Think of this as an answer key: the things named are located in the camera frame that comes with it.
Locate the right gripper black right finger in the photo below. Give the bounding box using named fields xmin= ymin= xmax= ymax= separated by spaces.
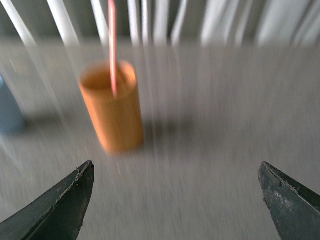
xmin=258 ymin=161 xmax=320 ymax=240

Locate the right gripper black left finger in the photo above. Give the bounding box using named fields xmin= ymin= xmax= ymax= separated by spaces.
xmin=0 ymin=160 xmax=95 ymax=240

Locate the light blue cup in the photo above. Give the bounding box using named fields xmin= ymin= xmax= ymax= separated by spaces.
xmin=0 ymin=76 xmax=25 ymax=135

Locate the pink chopstick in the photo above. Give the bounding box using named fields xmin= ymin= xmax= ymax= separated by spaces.
xmin=108 ymin=0 xmax=118 ymax=97

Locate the orange wooden chopstick holder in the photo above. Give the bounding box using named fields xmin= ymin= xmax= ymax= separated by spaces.
xmin=79 ymin=60 xmax=144 ymax=154

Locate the grey pleated curtain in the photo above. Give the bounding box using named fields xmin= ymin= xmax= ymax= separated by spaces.
xmin=0 ymin=0 xmax=320 ymax=47

